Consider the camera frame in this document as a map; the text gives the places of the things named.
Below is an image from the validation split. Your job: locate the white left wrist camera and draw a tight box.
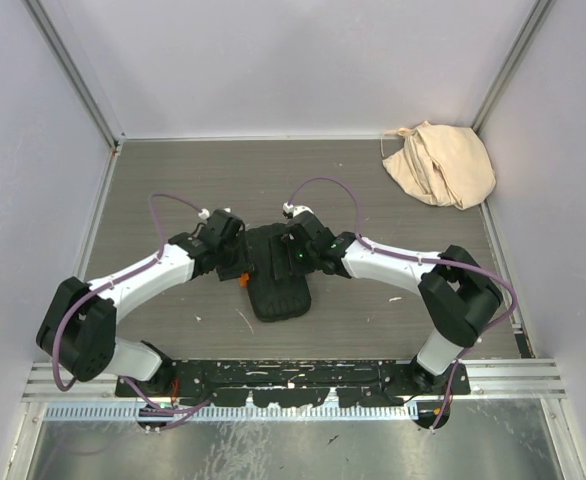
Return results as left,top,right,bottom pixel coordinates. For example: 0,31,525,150
198,207,232,220

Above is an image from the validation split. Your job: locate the black plastic tool case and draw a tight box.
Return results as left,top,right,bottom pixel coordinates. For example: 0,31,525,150
239,223,312,323

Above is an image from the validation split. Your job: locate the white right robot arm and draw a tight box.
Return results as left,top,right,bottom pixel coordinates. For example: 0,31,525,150
283,203,503,394

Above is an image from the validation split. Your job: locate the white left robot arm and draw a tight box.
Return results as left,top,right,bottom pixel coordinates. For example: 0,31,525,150
36,209,244,396

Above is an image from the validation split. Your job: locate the slotted grey cable duct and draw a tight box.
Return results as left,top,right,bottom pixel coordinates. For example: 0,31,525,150
43,401,418,423

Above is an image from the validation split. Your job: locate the beige cloth bag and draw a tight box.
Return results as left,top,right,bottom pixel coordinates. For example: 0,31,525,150
381,121,496,210

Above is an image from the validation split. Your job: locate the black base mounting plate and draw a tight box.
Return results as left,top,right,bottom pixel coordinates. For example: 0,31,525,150
116,360,471,408

